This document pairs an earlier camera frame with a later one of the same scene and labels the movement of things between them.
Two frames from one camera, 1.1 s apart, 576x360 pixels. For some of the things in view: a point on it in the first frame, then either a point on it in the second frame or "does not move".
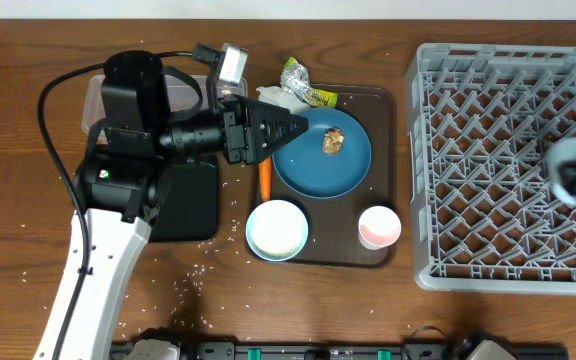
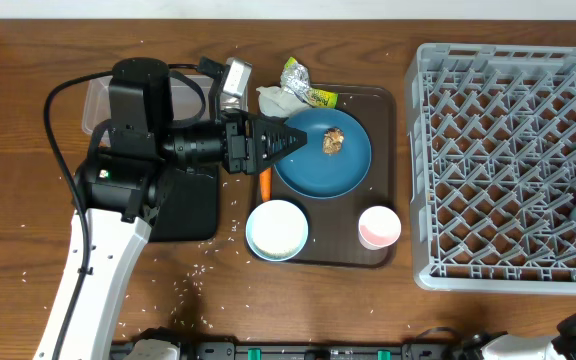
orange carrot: (265, 174) does not move
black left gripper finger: (271, 127) -> (273, 142)
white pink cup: (378, 227) does not move
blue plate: (326, 160) does not move
